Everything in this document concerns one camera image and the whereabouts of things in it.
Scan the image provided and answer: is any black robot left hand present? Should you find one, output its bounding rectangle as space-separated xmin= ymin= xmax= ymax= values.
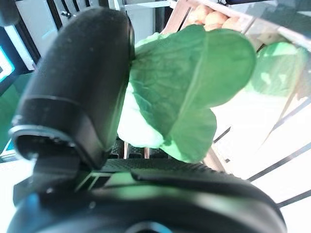
xmin=7 ymin=6 xmax=288 ymax=233

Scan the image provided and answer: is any green white napa cabbage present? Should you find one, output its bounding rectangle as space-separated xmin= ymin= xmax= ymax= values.
xmin=244 ymin=41 xmax=309 ymax=98
xmin=117 ymin=24 xmax=258 ymax=164

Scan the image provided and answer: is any wooden cabbage crate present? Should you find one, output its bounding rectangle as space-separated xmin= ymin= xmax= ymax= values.
xmin=121 ymin=0 xmax=311 ymax=209

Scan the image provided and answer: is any cyan lit display frame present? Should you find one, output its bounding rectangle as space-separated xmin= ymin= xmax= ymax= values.
xmin=0 ymin=24 xmax=17 ymax=95

